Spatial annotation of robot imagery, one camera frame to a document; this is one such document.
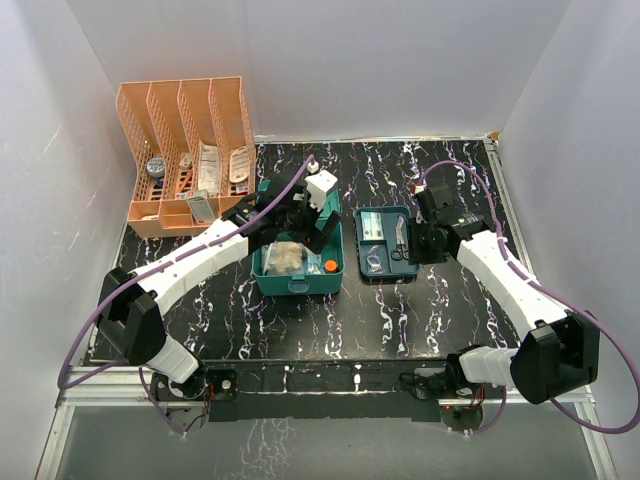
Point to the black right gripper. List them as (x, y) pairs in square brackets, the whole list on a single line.
[(419, 256)]

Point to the dark teal divider tray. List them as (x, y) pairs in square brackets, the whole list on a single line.
[(393, 270)]

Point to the brown bottle orange cap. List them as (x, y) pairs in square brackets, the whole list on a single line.
[(331, 266)]

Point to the beige gauze packet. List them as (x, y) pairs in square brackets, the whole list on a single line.
[(283, 258)]

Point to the teal medicine kit box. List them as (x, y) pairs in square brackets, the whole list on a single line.
[(298, 283)]

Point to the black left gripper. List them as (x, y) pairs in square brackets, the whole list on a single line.
[(312, 237)]

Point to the white paper packet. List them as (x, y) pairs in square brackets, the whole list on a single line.
[(209, 173)]

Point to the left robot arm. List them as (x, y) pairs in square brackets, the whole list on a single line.
[(133, 304)]

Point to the black scissors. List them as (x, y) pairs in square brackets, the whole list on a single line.
[(401, 251)]

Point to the white stapler box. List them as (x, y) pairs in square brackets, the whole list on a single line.
[(200, 207)]

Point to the blue cotton swab bag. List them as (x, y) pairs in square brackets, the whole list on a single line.
[(313, 264)]

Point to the clear small packet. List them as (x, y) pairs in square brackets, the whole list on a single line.
[(373, 260)]

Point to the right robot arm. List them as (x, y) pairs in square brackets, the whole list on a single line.
[(559, 348)]

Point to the round blue white tin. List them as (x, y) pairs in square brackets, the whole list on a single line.
[(156, 168)]

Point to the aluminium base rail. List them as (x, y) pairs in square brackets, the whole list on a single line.
[(309, 420)]

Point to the peach plastic file organizer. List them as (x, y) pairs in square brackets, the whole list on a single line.
[(170, 118)]

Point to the teal white packet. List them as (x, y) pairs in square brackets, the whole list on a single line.
[(372, 227)]

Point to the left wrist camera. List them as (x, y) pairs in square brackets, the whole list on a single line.
[(319, 184)]

